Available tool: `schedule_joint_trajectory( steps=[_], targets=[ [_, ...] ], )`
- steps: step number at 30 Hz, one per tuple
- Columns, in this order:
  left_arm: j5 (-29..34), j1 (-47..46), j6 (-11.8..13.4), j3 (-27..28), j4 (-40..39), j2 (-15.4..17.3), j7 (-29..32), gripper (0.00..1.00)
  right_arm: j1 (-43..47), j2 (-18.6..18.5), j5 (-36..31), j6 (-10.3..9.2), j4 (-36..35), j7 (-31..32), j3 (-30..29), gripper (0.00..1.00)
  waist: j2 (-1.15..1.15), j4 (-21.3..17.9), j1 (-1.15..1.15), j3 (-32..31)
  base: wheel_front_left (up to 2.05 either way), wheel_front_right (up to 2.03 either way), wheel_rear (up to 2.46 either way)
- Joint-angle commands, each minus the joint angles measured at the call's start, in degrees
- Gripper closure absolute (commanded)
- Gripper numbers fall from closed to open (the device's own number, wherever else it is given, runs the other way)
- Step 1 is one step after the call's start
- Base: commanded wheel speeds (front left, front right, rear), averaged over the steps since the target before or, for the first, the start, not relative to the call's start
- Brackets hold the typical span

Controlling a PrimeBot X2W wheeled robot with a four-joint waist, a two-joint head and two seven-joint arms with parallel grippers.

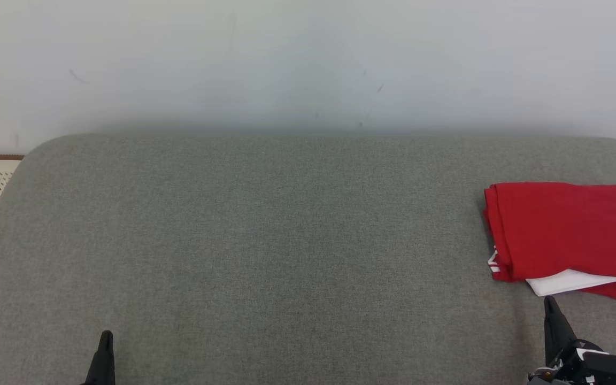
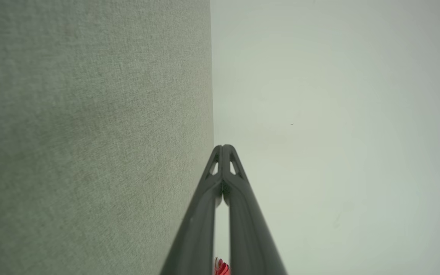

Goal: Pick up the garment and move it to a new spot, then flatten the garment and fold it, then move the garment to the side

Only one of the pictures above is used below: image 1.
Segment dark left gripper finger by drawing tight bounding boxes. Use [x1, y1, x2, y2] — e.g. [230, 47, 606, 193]
[82, 330, 116, 385]

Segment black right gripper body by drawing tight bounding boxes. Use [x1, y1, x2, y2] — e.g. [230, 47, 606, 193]
[527, 340, 616, 385]

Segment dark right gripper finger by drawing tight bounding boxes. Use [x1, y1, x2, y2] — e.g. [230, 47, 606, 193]
[543, 296, 577, 368]

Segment red basketball jersey white sleeves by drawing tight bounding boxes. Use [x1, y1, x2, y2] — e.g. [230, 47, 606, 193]
[483, 182, 616, 283]

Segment grey fabric sofa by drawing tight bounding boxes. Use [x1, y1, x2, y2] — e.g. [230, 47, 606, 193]
[0, 134, 616, 385]

